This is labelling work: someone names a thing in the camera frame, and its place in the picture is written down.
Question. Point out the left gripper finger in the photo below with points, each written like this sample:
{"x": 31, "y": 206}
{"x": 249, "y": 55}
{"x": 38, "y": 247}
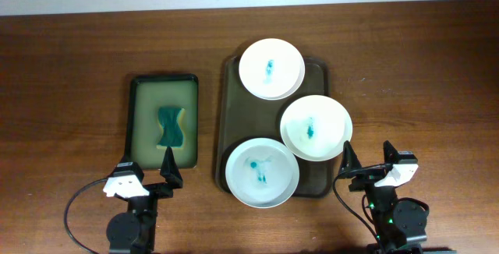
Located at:
{"x": 127, "y": 167}
{"x": 169, "y": 170}

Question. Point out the large dark serving tray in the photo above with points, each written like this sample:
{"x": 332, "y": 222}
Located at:
{"x": 244, "y": 116}

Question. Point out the white plate bottom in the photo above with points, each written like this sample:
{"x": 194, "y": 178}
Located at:
{"x": 262, "y": 173}

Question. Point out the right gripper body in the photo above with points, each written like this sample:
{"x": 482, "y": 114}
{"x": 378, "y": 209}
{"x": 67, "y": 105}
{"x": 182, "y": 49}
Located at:
{"x": 366, "y": 180}

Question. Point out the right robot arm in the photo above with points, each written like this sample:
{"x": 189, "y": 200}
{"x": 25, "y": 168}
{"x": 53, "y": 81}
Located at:
{"x": 397, "y": 224}

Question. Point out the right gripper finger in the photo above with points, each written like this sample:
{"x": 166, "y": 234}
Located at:
{"x": 350, "y": 164}
{"x": 393, "y": 156}

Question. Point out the white plate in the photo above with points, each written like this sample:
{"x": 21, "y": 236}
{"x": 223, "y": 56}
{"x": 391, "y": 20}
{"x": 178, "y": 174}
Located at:
{"x": 262, "y": 173}
{"x": 271, "y": 69}
{"x": 315, "y": 127}

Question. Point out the white plate top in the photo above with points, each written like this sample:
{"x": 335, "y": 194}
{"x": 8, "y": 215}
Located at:
{"x": 271, "y": 69}

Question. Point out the green and yellow sponge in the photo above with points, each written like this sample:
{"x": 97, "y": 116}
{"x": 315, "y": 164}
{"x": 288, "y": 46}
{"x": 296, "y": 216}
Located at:
{"x": 170, "y": 121}

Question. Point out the small green water tray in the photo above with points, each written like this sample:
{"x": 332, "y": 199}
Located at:
{"x": 148, "y": 93}

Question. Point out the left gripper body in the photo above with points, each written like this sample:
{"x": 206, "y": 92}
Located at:
{"x": 158, "y": 191}

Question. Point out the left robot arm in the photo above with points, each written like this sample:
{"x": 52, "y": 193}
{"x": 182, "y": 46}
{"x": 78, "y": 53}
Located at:
{"x": 134, "y": 230}

